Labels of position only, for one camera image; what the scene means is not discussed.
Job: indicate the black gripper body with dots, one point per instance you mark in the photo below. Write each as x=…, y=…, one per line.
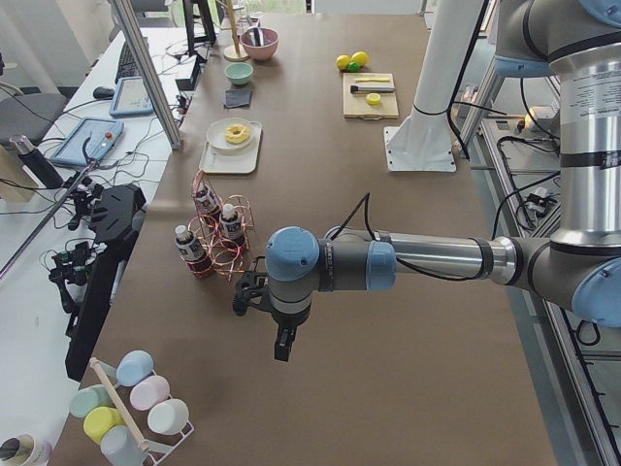
x=287, y=324

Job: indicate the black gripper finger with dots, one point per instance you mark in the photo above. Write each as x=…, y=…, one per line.
x=284, y=343

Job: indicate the tea bottle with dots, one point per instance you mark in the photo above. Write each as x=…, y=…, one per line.
x=205, y=200
x=192, y=252
x=231, y=225

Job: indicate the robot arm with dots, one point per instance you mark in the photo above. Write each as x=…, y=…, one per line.
x=577, y=267

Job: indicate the tea bottle front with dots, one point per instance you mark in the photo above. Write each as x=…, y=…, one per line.
x=192, y=252

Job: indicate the tea bottle back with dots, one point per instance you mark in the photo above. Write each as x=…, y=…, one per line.
x=205, y=200

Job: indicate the white serving tray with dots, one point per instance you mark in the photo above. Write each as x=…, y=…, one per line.
x=223, y=158

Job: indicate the white cup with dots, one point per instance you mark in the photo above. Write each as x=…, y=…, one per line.
x=168, y=417

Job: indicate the pink cup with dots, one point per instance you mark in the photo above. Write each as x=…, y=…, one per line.
x=149, y=392

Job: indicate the blue cup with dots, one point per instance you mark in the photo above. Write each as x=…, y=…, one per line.
x=135, y=366

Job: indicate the glazed donut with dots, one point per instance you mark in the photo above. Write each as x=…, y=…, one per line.
x=236, y=134

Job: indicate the grey cup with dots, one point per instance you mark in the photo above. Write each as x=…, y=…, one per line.
x=120, y=448

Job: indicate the white plate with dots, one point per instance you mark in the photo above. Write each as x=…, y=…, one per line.
x=215, y=134

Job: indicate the yellow cup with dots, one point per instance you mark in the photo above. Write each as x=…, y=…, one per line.
x=100, y=421

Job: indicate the green cup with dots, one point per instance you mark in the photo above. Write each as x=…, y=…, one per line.
x=89, y=398

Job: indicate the black stand device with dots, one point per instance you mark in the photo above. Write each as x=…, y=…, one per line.
x=112, y=221

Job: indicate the grey folded cloth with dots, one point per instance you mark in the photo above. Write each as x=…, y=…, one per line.
x=237, y=98

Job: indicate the lemon half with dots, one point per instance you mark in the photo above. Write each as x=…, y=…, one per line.
x=373, y=99

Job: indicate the wooden cutting board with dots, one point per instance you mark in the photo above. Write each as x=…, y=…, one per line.
x=354, y=105

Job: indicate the steel muddler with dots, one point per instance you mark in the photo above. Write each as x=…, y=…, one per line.
x=359, y=88

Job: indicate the green bowl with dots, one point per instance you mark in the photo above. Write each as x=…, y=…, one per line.
x=239, y=73

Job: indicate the yellow plastic knife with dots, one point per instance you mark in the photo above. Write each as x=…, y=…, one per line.
x=372, y=79

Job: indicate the green lime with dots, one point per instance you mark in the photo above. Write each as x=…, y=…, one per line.
x=353, y=67

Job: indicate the yellow lemon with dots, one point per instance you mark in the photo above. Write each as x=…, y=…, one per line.
x=360, y=57
x=342, y=61

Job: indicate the blue teach pendant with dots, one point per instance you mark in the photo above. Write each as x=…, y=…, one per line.
x=91, y=139
x=130, y=99

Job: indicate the wooden mug tree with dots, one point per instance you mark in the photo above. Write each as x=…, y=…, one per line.
x=234, y=52

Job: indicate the pink bowl with ice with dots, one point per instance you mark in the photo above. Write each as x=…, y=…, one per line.
x=260, y=43

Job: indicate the paper cup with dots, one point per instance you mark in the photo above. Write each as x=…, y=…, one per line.
x=25, y=450

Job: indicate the black thermos bottle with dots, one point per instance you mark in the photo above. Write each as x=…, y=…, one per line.
x=36, y=162

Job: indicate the black computer mouse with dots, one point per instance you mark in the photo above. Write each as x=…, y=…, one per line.
x=103, y=93

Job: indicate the black keyboard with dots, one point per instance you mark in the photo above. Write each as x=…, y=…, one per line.
x=126, y=66

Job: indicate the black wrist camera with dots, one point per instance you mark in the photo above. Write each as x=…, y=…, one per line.
x=251, y=290

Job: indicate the copper wire bottle rack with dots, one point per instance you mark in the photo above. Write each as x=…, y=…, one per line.
x=227, y=258

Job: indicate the wooden rack handle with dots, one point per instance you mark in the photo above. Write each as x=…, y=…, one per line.
x=106, y=375

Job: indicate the aluminium frame post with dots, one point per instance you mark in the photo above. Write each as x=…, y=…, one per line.
x=128, y=23

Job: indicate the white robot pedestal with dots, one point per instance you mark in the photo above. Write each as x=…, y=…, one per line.
x=422, y=142

